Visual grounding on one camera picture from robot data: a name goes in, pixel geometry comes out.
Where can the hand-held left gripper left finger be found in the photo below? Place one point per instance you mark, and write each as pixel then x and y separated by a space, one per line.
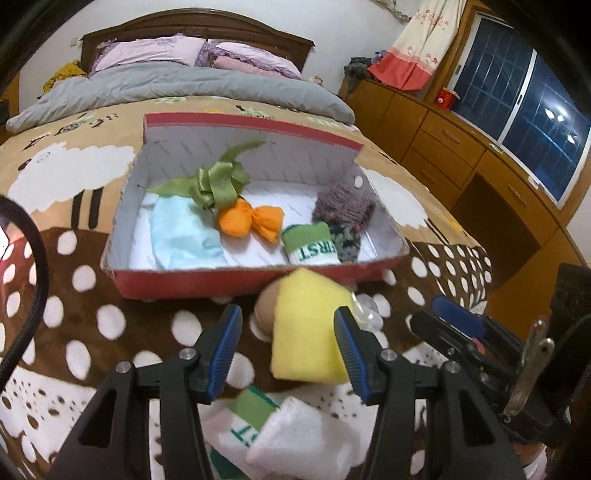
pixel 226 350

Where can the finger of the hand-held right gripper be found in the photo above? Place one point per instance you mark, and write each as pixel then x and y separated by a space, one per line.
pixel 459 318
pixel 438 334

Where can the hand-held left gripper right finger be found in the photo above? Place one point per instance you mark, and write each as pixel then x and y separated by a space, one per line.
pixel 351 355

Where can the clear plastic bag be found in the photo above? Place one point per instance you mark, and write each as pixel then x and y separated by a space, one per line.
pixel 367 314

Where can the yellow sponge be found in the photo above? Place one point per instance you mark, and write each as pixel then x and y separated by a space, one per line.
pixel 304 332

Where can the beige round item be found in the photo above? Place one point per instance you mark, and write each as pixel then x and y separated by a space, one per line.
pixel 265 309

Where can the green white sock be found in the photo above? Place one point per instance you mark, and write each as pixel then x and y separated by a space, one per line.
pixel 240 424
pixel 309 244

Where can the red cardboard box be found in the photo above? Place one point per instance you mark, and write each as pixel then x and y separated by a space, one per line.
pixel 184 281

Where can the white knitted cloth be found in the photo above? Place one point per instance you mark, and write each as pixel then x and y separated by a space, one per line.
pixel 304 438

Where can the dark floral sock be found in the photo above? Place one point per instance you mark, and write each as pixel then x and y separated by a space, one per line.
pixel 347 242

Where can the light blue face mask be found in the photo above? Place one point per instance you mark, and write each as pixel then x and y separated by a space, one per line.
pixel 184 235

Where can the orange cloth bow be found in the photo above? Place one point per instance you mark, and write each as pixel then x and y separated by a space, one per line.
pixel 249 221

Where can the purple knitted cloth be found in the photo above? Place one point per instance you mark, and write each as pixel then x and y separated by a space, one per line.
pixel 341 205

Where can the green ribbon bow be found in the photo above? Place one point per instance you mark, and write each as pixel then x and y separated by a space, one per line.
pixel 212 184

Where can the wooden drawer cabinet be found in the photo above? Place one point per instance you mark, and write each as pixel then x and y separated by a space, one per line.
pixel 443 138

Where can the red container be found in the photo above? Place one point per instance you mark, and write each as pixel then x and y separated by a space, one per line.
pixel 447 99

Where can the window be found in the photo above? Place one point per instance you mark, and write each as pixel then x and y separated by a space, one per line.
pixel 531 101

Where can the grey duvet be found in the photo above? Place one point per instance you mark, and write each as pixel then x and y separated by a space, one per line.
pixel 184 87

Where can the dark clothes pile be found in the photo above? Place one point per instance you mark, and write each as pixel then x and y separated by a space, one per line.
pixel 360 67

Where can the cream and coral curtain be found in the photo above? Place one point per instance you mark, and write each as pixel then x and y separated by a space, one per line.
pixel 415 50

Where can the pink pillow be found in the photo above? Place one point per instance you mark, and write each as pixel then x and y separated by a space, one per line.
pixel 235 64

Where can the lilac pillow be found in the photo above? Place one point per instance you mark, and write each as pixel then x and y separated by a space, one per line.
pixel 263 57
pixel 147 50

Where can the yellow cloth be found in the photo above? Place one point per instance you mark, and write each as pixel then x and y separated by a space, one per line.
pixel 64 74

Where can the wooden bed headboard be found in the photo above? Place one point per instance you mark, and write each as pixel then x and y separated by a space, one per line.
pixel 207 27

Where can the wooden wardrobe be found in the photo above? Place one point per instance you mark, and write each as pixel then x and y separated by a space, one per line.
pixel 10 90

